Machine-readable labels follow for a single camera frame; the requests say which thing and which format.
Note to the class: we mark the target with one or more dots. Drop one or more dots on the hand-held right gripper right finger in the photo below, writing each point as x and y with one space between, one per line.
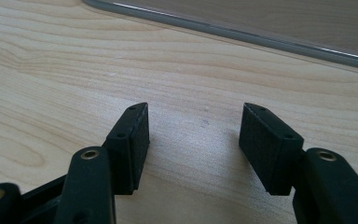
267 146

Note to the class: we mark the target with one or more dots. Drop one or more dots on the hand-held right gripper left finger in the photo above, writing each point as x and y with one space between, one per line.
130 149

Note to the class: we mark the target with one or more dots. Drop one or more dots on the brown tray with grey rim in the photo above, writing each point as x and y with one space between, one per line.
292 18

